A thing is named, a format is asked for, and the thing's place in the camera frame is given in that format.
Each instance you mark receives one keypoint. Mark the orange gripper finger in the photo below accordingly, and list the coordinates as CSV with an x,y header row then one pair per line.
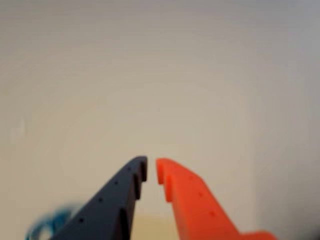
x,y
200,207

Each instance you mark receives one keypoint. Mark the navy blue gripper finger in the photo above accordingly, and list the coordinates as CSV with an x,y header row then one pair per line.
x,y
105,207

